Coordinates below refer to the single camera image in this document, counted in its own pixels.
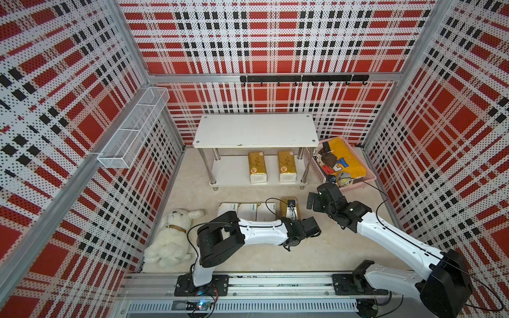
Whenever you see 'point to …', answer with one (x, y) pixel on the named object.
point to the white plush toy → (170, 248)
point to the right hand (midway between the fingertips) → (321, 198)
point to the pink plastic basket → (336, 159)
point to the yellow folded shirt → (347, 162)
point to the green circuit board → (203, 305)
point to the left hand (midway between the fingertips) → (296, 223)
